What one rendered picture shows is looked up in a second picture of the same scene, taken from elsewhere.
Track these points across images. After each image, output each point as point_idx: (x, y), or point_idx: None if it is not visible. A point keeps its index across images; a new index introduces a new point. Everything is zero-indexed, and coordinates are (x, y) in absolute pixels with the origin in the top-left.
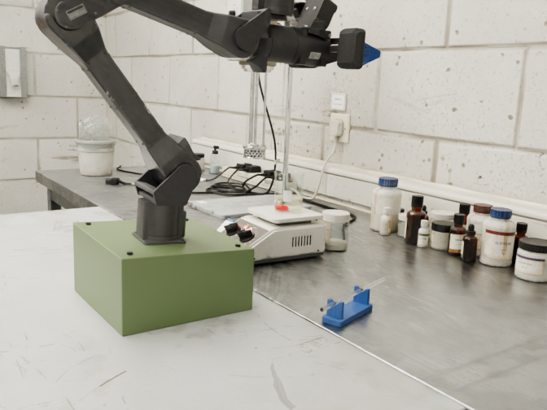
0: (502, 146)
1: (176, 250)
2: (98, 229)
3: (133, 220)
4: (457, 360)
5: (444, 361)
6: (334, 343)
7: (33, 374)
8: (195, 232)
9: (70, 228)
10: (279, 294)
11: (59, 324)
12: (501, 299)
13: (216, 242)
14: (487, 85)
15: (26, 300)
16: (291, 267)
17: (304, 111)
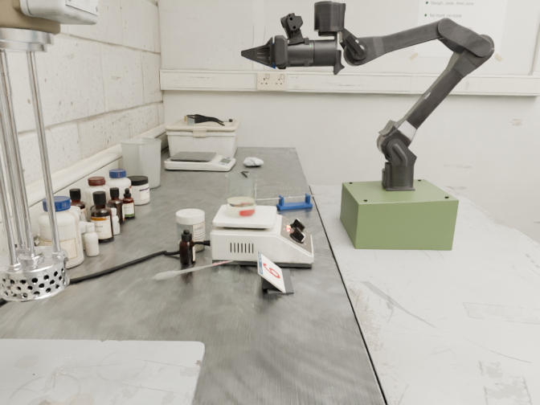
0: (27, 132)
1: None
2: (438, 194)
3: (411, 201)
4: (284, 190)
5: (289, 190)
6: (321, 201)
7: (459, 214)
8: (368, 191)
9: (494, 382)
10: (312, 222)
11: (455, 231)
12: (198, 198)
13: (362, 185)
14: None
15: (484, 249)
16: None
17: None
